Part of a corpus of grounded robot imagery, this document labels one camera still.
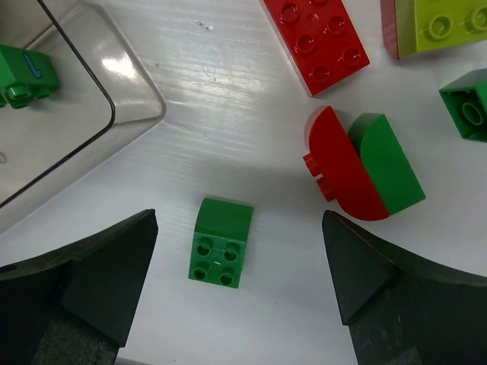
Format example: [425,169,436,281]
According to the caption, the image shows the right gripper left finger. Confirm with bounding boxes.
[1,209,158,364]

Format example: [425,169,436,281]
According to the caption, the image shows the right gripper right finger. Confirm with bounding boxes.
[322,210,486,364]

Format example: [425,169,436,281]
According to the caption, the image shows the green square lego brick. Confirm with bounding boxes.
[188,197,253,288]

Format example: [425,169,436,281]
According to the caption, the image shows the green lego brick with print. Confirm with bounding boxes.
[1,44,60,110]

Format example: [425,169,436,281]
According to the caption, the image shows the red curved lego brick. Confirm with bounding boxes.
[303,106,390,221]

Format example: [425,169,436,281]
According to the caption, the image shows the green curved lego brick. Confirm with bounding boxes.
[348,113,425,215]

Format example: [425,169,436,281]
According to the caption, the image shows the clear bin near compartment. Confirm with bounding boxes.
[1,1,167,230]

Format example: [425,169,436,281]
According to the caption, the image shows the green hollow lego brick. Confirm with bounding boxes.
[439,68,486,142]

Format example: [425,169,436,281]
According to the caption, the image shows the lime yellow long lego brick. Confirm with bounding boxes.
[380,0,486,59]

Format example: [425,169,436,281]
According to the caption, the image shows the red flat lego plate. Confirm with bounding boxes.
[262,0,370,97]

